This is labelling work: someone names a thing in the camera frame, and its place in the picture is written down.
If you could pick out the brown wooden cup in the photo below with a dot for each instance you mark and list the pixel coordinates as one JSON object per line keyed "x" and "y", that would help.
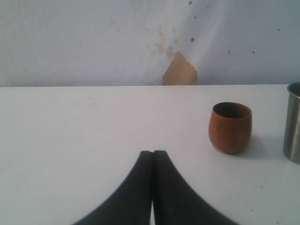
{"x": 230, "y": 127}

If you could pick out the stainless steel cup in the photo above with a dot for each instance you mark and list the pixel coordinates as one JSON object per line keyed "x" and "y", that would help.
{"x": 291, "y": 146}

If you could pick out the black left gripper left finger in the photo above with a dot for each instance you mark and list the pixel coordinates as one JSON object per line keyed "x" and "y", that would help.
{"x": 130, "y": 204}

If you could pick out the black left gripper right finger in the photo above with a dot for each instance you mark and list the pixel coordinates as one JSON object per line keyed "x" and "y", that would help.
{"x": 175, "y": 202}

